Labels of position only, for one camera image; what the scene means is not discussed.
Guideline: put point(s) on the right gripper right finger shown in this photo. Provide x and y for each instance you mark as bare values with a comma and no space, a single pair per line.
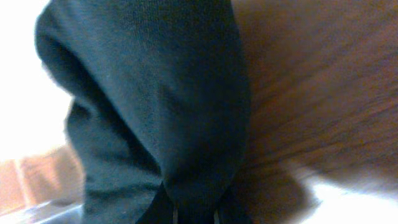
230,211

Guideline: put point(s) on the clear plastic storage bin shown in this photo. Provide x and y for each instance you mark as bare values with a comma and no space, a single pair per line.
52,212

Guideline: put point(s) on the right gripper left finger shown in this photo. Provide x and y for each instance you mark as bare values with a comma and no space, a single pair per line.
160,211

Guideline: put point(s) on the green garment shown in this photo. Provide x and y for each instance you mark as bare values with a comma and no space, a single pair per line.
160,96

